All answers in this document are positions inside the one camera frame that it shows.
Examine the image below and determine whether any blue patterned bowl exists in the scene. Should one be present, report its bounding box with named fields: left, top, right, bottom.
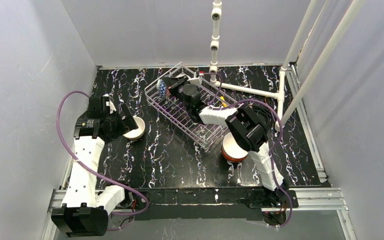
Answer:
left=157, top=79, right=170, bottom=99

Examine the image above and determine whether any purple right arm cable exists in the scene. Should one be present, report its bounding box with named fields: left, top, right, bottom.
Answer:
left=198, top=71, right=294, bottom=229

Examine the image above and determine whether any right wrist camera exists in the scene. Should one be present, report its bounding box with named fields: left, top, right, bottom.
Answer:
left=187, top=71, right=205, bottom=86

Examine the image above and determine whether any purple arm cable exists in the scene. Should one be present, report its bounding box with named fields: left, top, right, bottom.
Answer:
left=198, top=71, right=294, bottom=229
left=56, top=90, right=150, bottom=232

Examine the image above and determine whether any white PVC pipe frame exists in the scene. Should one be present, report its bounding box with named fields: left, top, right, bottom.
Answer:
left=208, top=0, right=367, bottom=133

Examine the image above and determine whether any white wire dish rack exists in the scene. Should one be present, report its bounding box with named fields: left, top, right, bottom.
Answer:
left=145, top=62, right=236, bottom=151

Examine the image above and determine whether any aluminium front rail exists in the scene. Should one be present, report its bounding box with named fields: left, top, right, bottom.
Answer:
left=47, top=188, right=349, bottom=214

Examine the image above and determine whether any floral beige bowl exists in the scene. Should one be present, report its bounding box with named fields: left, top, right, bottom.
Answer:
left=123, top=116, right=146, bottom=141

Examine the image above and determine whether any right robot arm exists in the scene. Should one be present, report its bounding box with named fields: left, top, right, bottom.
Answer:
left=157, top=75, right=288, bottom=193

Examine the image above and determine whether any yellow black tool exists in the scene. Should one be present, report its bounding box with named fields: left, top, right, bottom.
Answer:
left=219, top=96, right=228, bottom=108

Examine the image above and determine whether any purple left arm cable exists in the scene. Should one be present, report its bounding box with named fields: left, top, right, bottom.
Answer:
left=56, top=90, right=150, bottom=232

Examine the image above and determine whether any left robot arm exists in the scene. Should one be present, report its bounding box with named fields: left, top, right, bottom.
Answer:
left=51, top=94, right=138, bottom=238

